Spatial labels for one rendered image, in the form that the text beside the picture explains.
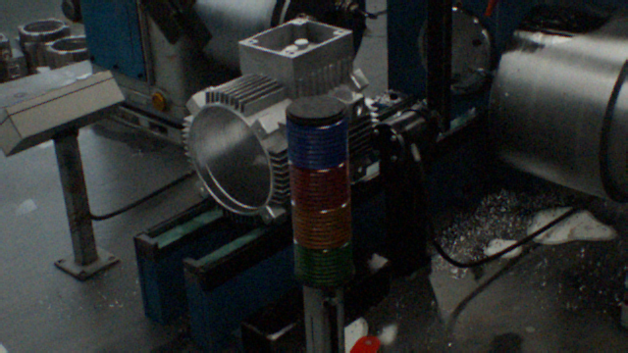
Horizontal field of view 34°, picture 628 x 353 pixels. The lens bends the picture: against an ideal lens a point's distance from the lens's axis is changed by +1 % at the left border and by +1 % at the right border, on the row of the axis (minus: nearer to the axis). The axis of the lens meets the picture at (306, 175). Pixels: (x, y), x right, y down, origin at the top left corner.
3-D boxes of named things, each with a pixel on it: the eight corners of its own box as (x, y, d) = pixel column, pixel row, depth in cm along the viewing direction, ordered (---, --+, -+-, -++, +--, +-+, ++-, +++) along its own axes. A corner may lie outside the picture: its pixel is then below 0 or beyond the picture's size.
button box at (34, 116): (107, 118, 152) (89, 86, 153) (127, 99, 147) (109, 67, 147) (4, 158, 142) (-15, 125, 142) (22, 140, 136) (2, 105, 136)
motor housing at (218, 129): (286, 152, 158) (277, 35, 149) (382, 187, 146) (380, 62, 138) (188, 203, 145) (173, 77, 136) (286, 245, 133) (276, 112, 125)
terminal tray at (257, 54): (299, 65, 148) (296, 17, 145) (356, 80, 142) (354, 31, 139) (240, 91, 141) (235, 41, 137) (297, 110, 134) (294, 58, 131)
